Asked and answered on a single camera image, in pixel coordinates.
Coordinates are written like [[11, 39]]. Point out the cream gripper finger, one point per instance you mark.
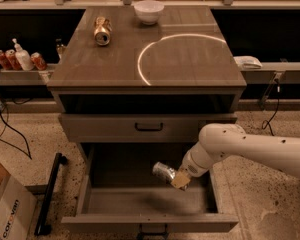
[[181, 180]]

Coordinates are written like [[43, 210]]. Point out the silver redbull can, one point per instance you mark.
[[164, 172]]

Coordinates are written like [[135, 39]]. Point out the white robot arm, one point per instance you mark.
[[216, 142]]

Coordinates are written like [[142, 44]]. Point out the open bottom drawer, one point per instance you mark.
[[119, 194]]

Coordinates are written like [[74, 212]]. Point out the closed upper drawer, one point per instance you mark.
[[170, 128]]

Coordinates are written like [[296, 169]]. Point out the grey drawer cabinet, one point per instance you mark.
[[180, 65]]

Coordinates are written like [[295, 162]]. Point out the gold crushed can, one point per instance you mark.
[[102, 31]]

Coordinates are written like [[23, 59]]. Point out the red soda can right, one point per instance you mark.
[[38, 61]]

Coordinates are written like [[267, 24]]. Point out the red soda can middle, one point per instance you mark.
[[11, 56]]

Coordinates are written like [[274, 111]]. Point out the white folded cloth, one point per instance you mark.
[[248, 62]]

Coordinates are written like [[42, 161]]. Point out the black metal bar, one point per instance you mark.
[[41, 227]]

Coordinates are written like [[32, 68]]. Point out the white ceramic bowl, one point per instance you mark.
[[148, 11]]

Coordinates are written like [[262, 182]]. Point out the cardboard box with logo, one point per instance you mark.
[[17, 206]]

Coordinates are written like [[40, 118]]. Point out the small dark bottle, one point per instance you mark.
[[60, 48]]

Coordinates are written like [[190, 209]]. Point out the white pump bottle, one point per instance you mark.
[[22, 56]]

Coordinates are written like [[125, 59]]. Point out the black drawer handle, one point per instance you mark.
[[144, 127]]

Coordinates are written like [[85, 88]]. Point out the grey wall shelf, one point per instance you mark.
[[26, 78]]

